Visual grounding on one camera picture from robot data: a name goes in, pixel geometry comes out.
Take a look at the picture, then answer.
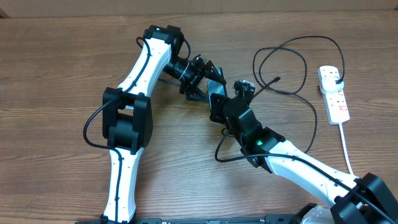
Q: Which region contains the white charger plug adapter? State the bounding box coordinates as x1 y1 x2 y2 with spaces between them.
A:
320 77 345 94

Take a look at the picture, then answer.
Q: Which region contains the white power strip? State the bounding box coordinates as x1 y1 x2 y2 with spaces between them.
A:
318 65 350 124

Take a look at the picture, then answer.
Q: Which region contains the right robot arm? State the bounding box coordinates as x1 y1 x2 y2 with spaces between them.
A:
208 80 397 223

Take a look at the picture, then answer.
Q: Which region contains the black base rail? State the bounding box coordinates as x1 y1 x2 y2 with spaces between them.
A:
74 214 312 224

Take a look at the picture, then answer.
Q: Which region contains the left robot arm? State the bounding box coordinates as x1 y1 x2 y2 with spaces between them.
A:
100 26 226 223

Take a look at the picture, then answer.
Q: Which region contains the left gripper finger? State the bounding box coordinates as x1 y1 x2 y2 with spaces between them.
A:
185 86 209 103
205 60 226 85

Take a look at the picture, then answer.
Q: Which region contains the Samsung Galaxy smartphone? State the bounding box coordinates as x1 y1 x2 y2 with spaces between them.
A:
207 80 228 108

